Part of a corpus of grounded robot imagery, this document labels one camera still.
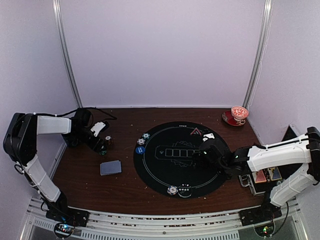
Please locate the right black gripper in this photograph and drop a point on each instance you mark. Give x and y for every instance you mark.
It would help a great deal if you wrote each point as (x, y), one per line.
(202, 163)

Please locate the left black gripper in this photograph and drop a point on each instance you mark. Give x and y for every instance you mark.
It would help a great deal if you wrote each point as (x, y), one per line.
(96, 145)

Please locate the brown 100 poker chip stack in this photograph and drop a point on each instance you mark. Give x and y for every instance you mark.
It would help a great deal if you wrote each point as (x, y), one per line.
(109, 140)

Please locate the red black triangular all-in marker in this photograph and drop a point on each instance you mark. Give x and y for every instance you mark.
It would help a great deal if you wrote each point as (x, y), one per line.
(196, 132)

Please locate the clear round dealer button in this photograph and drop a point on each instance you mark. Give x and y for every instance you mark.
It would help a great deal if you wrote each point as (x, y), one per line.
(185, 191)

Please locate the blue small blind button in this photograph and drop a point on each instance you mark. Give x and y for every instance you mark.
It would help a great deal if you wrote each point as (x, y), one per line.
(140, 150)

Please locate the single white blue poker chip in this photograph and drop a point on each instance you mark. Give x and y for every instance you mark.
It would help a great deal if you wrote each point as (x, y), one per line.
(141, 141)

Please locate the single green blue poker chip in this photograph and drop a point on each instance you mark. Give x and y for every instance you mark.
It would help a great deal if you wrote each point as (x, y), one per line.
(146, 136)

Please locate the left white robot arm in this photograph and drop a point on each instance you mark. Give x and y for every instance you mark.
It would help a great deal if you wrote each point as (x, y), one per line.
(20, 143)

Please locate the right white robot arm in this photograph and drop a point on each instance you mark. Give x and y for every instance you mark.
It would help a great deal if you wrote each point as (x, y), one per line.
(303, 150)

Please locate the blue-backed playing card deck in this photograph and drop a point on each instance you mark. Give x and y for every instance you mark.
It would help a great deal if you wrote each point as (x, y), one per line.
(110, 168)

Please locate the round black poker mat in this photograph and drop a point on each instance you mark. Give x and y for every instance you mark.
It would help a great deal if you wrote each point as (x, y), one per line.
(168, 160)

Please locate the red floral saucer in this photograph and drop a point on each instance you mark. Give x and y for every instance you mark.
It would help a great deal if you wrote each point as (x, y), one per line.
(230, 120)

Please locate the red white patterned tea bowl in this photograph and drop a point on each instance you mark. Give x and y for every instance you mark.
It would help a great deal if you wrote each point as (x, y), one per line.
(239, 113)

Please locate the red card deck in case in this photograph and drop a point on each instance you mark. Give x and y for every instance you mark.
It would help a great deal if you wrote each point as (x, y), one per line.
(259, 177)

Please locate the aluminium poker chip case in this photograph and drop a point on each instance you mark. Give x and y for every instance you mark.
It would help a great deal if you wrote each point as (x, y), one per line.
(258, 189)

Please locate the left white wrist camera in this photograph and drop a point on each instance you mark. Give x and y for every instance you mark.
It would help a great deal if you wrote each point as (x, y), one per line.
(99, 127)

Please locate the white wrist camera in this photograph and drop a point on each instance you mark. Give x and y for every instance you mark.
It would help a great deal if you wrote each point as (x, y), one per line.
(99, 127)
(207, 135)

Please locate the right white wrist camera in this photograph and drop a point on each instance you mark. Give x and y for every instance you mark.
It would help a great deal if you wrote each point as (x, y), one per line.
(207, 135)

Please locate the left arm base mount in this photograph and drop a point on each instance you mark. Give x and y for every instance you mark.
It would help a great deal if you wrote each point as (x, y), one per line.
(67, 220)

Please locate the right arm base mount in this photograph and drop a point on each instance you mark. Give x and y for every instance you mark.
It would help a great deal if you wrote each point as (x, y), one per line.
(262, 218)

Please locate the front aluminium rail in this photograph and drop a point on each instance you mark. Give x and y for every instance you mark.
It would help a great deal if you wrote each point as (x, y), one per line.
(223, 225)

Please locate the left aluminium frame post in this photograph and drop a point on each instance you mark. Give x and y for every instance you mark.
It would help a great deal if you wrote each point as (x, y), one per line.
(65, 53)

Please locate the aluminium frame post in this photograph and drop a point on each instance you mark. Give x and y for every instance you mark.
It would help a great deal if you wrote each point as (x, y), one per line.
(65, 53)
(262, 42)

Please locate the right aluminium frame post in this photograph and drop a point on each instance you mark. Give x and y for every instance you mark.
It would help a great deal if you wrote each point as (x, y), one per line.
(262, 42)

